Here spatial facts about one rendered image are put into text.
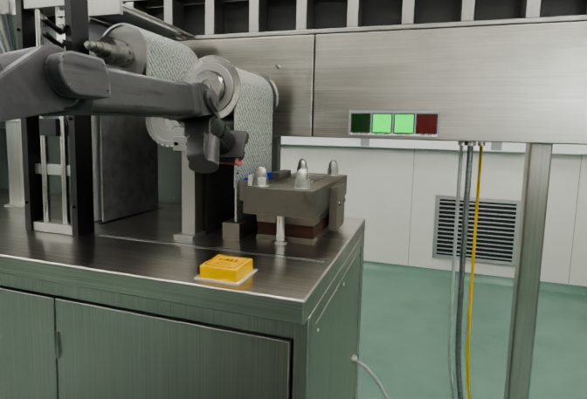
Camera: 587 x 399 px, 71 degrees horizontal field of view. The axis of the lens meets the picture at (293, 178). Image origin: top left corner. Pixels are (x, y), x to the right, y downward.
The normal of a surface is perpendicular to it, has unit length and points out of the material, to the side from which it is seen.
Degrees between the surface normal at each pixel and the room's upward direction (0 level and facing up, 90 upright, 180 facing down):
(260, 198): 90
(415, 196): 90
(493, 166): 90
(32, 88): 80
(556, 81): 90
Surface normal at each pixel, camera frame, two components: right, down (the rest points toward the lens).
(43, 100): 0.98, -0.12
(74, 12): 0.95, 0.06
